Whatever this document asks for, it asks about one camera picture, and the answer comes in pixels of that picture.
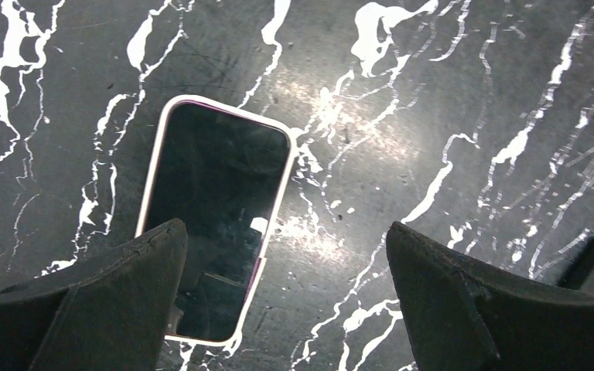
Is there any phone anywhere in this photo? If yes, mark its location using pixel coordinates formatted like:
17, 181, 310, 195
135, 94, 296, 345

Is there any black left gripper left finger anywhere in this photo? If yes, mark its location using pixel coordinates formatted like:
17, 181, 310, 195
0, 219, 187, 370

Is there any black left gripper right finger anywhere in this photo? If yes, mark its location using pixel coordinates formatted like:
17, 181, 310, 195
386, 222, 594, 370

